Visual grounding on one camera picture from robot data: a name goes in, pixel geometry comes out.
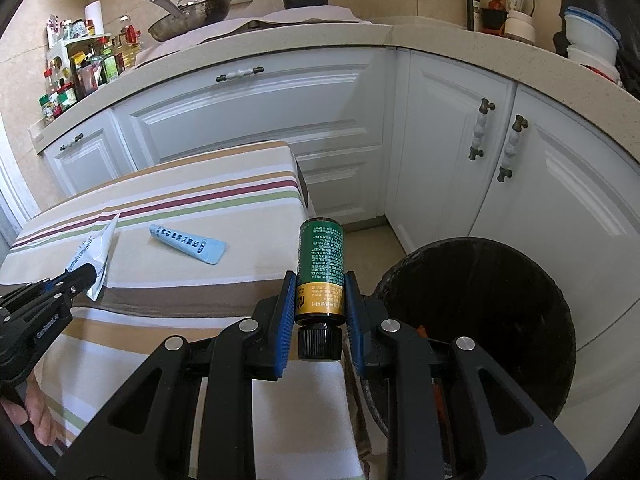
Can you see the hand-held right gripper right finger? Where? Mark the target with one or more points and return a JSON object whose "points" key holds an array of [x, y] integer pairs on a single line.
{"points": [[352, 330]]}

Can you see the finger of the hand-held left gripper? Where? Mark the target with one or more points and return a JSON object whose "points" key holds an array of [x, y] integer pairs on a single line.
{"points": [[25, 296], [77, 280]]}

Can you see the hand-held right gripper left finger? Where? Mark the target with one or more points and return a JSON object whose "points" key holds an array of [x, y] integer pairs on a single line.
{"points": [[285, 330]]}

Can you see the white plastic packet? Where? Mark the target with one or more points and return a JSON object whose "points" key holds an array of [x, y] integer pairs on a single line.
{"points": [[100, 245]]}

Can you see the green bottle yellow band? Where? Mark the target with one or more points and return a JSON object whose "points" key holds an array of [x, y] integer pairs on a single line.
{"points": [[320, 260]]}

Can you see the black trash bin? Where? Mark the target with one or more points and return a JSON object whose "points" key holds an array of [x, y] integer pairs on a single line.
{"points": [[475, 310]]}

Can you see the person's left hand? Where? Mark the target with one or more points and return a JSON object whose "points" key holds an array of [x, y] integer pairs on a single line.
{"points": [[41, 410]]}

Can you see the striped tablecloth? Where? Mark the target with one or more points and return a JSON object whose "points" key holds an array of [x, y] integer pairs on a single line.
{"points": [[200, 300]]}

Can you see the light blue squeeze tube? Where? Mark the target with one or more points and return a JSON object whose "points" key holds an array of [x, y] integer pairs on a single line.
{"points": [[190, 245]]}

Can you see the white kitchen cabinet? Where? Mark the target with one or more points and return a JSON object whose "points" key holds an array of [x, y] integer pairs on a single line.
{"points": [[440, 135]]}

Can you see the cluster of condiment bottles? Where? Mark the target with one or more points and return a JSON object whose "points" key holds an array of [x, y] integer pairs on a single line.
{"points": [[110, 60]]}

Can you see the white spice rack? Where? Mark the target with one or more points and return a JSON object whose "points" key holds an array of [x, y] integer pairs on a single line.
{"points": [[62, 52]]}

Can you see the paper towel roll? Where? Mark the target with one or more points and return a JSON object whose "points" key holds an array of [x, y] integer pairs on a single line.
{"points": [[93, 15]]}

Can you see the metal wok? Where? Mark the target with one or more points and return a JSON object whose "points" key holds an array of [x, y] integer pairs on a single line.
{"points": [[195, 17]]}

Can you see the beige kitchen countertop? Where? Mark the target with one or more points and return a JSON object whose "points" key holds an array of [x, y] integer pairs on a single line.
{"points": [[450, 40]]}

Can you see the light stove cover cloth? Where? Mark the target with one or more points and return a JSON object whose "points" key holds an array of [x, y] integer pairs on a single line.
{"points": [[320, 14]]}

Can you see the dark oil bottle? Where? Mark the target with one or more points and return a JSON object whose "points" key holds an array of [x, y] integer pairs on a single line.
{"points": [[473, 10]]}

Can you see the white ceramic jar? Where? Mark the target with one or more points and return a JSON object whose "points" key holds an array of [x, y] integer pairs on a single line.
{"points": [[520, 27]]}

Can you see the white bowl red rim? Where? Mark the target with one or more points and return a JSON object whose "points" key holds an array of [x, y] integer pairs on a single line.
{"points": [[592, 67]]}

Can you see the white bowl blue rim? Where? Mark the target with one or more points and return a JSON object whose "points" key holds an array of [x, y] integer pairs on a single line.
{"points": [[592, 32]]}

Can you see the white window frame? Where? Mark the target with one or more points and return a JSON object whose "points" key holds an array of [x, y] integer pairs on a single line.
{"points": [[12, 195]]}

